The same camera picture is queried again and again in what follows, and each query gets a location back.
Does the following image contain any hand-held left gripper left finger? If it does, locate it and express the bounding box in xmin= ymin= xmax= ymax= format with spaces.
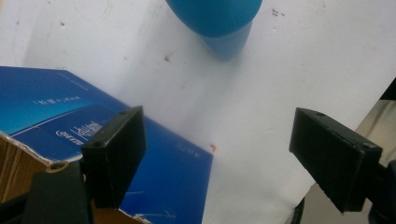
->
xmin=79 ymin=105 xmax=148 ymax=210

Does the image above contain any blue plastic cup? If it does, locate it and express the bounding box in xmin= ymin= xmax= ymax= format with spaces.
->
xmin=164 ymin=0 xmax=263 ymax=62

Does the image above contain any blue cardboard box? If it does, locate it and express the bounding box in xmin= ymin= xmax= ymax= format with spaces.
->
xmin=0 ymin=65 xmax=214 ymax=224

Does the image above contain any black cable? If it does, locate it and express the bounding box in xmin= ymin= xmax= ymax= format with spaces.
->
xmin=290 ymin=197 xmax=306 ymax=224

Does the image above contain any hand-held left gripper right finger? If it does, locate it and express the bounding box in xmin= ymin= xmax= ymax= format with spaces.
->
xmin=289 ymin=106 xmax=383 ymax=214

